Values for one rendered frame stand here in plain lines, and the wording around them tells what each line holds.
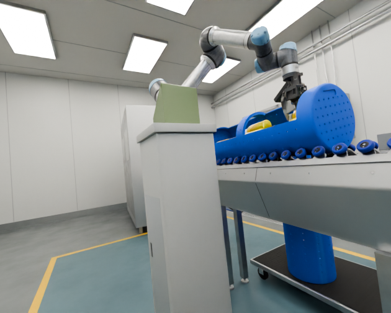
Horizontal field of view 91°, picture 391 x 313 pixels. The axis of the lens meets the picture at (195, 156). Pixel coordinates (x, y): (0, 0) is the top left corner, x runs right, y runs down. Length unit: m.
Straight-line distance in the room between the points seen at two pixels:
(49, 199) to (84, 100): 2.51
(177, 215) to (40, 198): 4.91
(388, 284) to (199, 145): 0.79
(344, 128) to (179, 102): 0.73
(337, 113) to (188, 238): 0.81
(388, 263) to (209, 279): 0.64
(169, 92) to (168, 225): 0.60
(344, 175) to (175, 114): 0.71
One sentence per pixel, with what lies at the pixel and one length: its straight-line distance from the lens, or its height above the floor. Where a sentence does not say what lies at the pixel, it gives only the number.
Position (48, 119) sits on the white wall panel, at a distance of 5.74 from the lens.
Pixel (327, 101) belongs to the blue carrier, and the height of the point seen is 1.15.
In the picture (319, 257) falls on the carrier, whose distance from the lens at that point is 1.54.
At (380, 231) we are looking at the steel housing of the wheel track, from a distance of 0.85.
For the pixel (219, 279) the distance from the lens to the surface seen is 1.07.
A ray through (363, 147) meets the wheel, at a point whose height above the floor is 0.96.
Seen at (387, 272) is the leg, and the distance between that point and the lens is 0.90.
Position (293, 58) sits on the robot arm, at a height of 1.40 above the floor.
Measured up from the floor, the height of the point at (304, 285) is 0.15.
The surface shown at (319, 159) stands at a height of 0.93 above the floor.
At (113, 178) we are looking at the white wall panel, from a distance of 5.56.
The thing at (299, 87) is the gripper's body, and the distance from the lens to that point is 1.05.
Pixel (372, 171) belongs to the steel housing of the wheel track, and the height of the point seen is 0.89.
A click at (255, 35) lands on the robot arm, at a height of 1.49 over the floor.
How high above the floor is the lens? 0.96
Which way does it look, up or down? 3 degrees up
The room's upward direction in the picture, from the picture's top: 6 degrees counter-clockwise
